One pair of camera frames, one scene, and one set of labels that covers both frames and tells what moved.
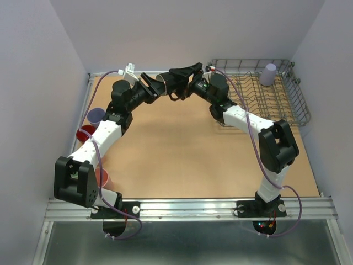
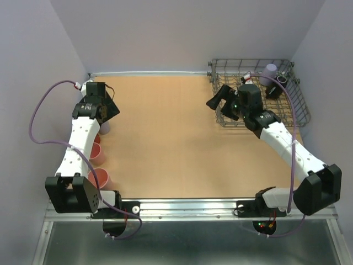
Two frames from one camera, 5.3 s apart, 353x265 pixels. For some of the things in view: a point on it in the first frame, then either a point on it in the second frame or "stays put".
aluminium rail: x=195 y=210 stays put
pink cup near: x=105 y=176 stays put
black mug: x=176 y=86 → x=274 y=91
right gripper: x=187 y=70 → x=225 y=92
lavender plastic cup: x=267 y=77 stays put
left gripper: x=151 y=88 → x=112 y=109
